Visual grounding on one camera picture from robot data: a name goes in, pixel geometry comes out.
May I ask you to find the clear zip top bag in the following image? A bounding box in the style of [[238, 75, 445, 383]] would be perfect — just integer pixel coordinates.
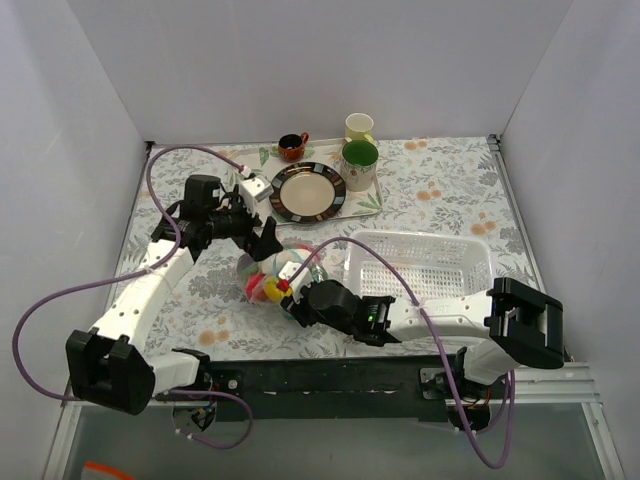
[[236, 243, 313, 304]]

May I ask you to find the yellow fake corn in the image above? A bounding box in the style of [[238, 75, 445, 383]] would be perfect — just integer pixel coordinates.
[[263, 278, 287, 304]]

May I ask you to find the white perforated plastic basket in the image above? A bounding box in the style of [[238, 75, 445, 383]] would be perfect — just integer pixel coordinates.
[[343, 229, 493, 300]]

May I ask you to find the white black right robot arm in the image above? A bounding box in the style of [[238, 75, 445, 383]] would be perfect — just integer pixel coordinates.
[[245, 221, 564, 398]]

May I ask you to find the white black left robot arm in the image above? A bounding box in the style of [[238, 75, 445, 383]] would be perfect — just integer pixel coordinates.
[[65, 175, 271, 415]]

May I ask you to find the white fake food roll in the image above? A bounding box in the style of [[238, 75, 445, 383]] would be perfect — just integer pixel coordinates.
[[259, 249, 304, 277]]

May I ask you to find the red fake fruit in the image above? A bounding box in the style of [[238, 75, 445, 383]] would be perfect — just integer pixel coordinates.
[[244, 273, 269, 303]]

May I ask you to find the dark rimmed ceramic plate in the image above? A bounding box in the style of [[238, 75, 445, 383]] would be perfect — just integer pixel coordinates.
[[269, 162, 347, 224]]

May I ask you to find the floral serving tray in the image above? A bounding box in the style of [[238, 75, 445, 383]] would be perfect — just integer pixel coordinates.
[[231, 139, 383, 225]]

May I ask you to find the small orange brown cup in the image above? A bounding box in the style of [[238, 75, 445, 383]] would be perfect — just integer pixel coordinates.
[[278, 132, 309, 163]]

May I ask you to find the floral mug green inside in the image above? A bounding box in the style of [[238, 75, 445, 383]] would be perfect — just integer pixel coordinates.
[[340, 140, 379, 192]]

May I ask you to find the floral table mat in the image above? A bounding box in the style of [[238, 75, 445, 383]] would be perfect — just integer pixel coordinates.
[[122, 137, 539, 361]]

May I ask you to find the pale yellow green mug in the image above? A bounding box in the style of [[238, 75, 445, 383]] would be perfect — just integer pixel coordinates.
[[344, 113, 375, 144]]

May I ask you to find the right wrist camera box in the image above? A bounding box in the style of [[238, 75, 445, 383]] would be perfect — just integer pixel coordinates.
[[277, 261, 309, 293]]

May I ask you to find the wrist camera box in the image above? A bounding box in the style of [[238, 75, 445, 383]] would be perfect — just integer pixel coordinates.
[[277, 261, 309, 293], [239, 176, 273, 204]]

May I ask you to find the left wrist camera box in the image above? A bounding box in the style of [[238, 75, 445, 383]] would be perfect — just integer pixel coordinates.
[[239, 176, 273, 204]]

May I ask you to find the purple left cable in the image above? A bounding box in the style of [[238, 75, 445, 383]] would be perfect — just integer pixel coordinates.
[[11, 143, 255, 447]]

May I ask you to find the purple cable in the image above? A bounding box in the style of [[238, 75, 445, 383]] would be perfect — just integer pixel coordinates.
[[11, 143, 255, 447], [284, 236, 516, 470]]

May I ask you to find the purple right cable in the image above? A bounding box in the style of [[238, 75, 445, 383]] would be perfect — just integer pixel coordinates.
[[284, 236, 516, 470]]

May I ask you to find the aluminium frame rail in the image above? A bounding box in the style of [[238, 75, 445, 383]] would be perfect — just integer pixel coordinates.
[[41, 133, 626, 480]]

